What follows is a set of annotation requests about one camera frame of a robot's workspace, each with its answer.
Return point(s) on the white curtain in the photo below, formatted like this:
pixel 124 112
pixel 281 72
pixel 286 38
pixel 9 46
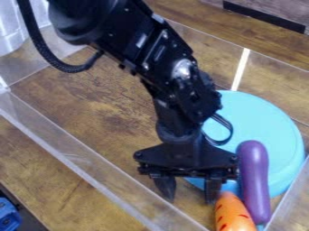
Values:
pixel 12 28

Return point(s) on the purple toy eggplant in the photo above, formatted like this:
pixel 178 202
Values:
pixel 254 165

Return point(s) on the blue round plate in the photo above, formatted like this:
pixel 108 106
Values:
pixel 258 120

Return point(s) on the dark baseboard strip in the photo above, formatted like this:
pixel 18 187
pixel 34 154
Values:
pixel 267 18

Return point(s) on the orange toy carrot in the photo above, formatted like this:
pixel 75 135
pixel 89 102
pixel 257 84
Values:
pixel 231 214

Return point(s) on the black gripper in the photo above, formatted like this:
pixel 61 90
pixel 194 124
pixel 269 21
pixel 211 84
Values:
pixel 191 160

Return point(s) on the blue object at corner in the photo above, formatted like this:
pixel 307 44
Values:
pixel 9 217

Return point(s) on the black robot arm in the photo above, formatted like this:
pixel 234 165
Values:
pixel 136 37

